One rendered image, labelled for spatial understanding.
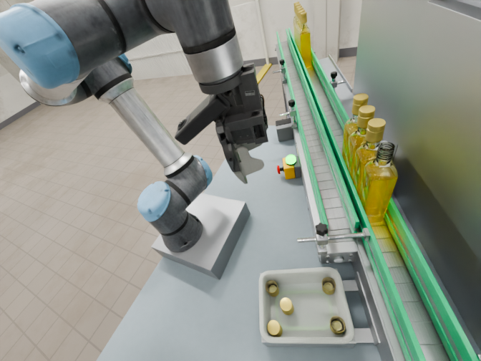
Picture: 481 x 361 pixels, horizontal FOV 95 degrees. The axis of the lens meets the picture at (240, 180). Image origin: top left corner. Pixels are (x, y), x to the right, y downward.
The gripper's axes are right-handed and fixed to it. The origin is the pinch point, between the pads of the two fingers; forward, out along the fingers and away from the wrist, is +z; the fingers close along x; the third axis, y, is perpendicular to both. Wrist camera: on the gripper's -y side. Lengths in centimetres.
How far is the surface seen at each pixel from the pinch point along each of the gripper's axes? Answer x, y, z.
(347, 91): 74, 43, 30
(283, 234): 7.3, 3.9, 42.9
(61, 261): 42, -206, 118
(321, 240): -7.1, 14.7, 21.1
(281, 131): 61, 9, 36
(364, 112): 14.2, 28.8, 1.7
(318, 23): 322, 76, 66
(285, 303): -17.1, 3.3, 36.5
